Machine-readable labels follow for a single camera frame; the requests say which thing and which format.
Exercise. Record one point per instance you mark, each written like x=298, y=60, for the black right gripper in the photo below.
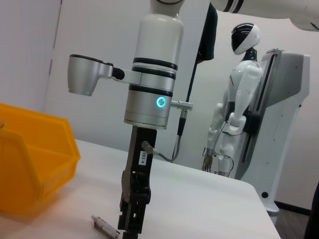
x=143, y=144

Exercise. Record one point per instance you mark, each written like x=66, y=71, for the silver grey pen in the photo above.
x=103, y=225

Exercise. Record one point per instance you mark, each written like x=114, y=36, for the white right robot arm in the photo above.
x=159, y=44

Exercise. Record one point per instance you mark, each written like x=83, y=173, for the yellow plastic bin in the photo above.
x=37, y=154

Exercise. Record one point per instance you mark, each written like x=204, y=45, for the dark rounded furniture piece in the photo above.
x=312, y=214

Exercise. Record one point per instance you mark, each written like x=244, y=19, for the grey white robot stand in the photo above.
x=286, y=112

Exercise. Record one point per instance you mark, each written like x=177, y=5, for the dark green hanging cloth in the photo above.
x=208, y=37

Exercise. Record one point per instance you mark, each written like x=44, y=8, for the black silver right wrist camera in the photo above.
x=84, y=74

